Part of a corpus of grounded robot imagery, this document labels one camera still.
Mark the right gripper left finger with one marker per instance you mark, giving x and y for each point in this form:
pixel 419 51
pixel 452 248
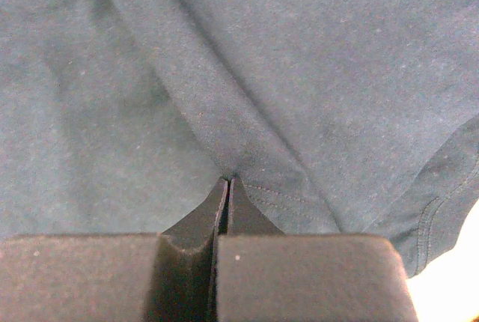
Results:
pixel 115 277

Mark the black t shirt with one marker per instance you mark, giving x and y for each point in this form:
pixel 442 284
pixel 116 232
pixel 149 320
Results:
pixel 338 115

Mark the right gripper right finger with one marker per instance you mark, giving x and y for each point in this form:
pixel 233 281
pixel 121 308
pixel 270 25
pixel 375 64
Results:
pixel 264 275

